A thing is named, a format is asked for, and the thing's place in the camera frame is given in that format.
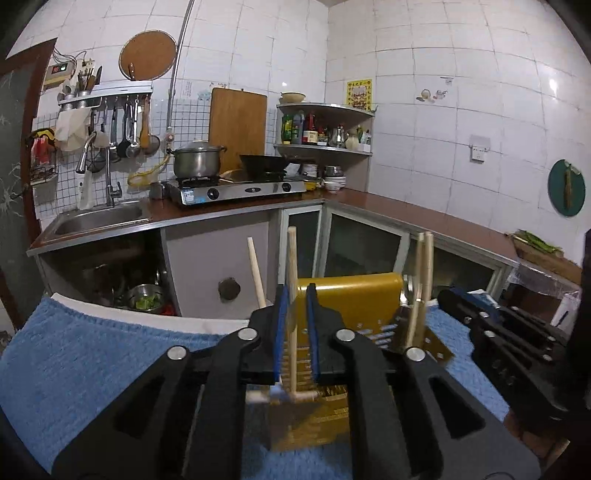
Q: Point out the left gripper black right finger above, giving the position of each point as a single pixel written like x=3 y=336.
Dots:
x=408 y=417

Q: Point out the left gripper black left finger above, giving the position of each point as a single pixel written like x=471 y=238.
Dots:
x=182 y=418

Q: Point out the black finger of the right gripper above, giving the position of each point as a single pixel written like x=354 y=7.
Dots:
x=466 y=309

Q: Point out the wooden chopstick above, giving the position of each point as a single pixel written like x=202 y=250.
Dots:
x=425 y=278
x=412 y=325
x=256 y=277
x=292 y=276

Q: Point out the kitchen counter cabinet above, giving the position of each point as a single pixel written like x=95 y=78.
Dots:
x=461 y=237

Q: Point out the right hand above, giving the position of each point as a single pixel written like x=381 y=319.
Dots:
x=547 y=448

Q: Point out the wooden crate with greens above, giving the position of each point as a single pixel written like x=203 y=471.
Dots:
x=534 y=250

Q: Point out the yellow perforated utensil holder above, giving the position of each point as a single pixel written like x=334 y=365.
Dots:
x=375 y=306

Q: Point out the blue fluffy towel mat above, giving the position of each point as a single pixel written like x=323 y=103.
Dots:
x=70 y=361

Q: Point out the dark glass door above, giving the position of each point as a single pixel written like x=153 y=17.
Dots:
x=22 y=77

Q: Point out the steel sink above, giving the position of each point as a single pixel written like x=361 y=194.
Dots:
x=99 y=218

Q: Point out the gas stove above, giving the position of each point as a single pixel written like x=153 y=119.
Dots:
x=199 y=191

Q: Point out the steel faucet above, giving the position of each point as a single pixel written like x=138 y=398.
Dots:
x=95 y=158

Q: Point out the steel cooking pot with lid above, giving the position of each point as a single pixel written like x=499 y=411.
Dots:
x=198 y=159

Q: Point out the corner shelf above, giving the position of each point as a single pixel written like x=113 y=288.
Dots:
x=327 y=134

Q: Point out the black wok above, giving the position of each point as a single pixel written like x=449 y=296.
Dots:
x=261 y=168

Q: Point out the beige bowl on shelf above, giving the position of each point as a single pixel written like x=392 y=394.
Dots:
x=291 y=97

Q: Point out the wooden cutting board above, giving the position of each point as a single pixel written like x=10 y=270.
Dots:
x=238 y=123

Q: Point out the steel utensil rack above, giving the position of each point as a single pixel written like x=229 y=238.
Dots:
x=112 y=89

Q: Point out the green round wall board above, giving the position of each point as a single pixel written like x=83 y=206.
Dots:
x=566 y=188

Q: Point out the white wall socket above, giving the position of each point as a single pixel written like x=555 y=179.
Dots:
x=479 y=147

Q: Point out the yellow wall poster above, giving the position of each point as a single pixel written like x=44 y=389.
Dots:
x=359 y=94

